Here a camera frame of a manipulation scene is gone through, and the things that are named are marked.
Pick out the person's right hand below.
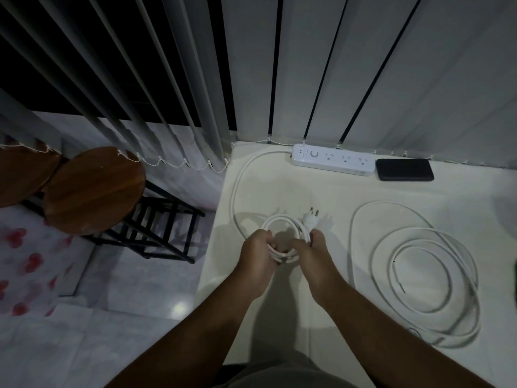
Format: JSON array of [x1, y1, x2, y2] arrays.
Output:
[[292, 231, 345, 300]]

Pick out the person's left hand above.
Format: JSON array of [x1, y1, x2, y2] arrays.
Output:
[[236, 229, 280, 299]]

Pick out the white power cord with plug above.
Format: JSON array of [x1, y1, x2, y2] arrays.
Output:
[[230, 150, 322, 266]]

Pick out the person's right forearm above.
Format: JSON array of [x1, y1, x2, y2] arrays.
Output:
[[309, 278, 498, 388]]

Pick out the person's left forearm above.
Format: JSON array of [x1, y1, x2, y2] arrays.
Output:
[[106, 275, 272, 388]]

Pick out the white power strip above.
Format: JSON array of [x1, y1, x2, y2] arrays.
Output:
[[291, 143, 376, 178]]

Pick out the black phone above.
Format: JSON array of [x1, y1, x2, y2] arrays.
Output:
[[375, 158, 435, 182]]

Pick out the person's grey shorts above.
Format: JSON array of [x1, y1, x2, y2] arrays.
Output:
[[217, 351, 361, 388]]

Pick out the row of grey vertical blinds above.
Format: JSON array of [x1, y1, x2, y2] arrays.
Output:
[[0, 0, 517, 174]]

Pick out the white mat with red hearts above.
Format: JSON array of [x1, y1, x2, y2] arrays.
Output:
[[0, 204, 97, 320]]

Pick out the white blind bead chain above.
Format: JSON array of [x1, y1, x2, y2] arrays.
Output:
[[0, 135, 517, 174]]

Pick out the round wooden stool black frame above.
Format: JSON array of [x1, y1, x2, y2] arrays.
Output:
[[42, 146, 206, 264], [0, 138, 69, 216]]

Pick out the white coiled cable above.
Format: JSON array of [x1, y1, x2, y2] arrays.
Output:
[[350, 201, 482, 347]]

